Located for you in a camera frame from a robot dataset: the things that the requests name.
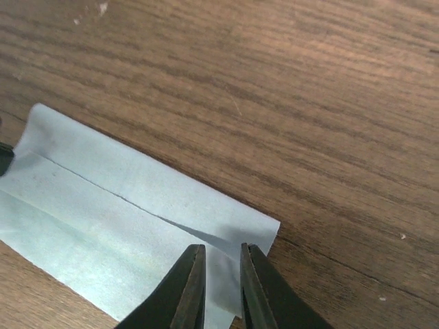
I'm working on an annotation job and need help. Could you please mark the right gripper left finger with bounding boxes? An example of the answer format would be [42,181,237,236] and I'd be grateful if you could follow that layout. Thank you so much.
[116,244,206,329]

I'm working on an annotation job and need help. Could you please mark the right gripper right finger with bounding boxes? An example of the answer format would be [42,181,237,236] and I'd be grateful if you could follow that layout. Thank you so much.
[240,243,332,329]

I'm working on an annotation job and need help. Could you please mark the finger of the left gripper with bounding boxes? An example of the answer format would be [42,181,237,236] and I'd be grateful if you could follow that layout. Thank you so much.
[0,143,14,176]

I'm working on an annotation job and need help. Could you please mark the light blue cleaning cloth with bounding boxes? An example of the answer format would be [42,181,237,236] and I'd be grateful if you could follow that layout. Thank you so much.
[1,104,280,328]

